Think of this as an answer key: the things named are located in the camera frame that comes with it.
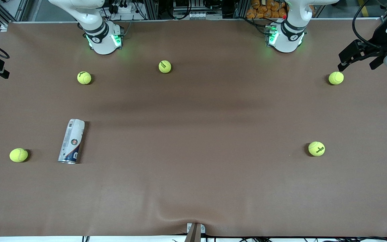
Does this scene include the white blue tennis ball can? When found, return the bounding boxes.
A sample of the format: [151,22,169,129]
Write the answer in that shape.
[57,118,85,164]

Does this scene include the yellow tennis ball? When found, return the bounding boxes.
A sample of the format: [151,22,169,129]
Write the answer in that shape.
[9,148,29,163]
[77,71,92,85]
[158,60,172,74]
[308,141,326,157]
[328,71,344,85]

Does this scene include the orange items in bag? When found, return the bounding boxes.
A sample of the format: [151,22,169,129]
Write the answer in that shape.
[246,0,288,19]

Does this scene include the white power strip black plugs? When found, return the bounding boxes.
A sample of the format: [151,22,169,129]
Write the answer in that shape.
[108,2,138,14]

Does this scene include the grey metal clamp bracket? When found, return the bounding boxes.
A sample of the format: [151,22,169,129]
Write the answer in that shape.
[187,223,206,234]

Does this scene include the brown mounting post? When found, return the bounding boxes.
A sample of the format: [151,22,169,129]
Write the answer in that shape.
[184,224,201,242]

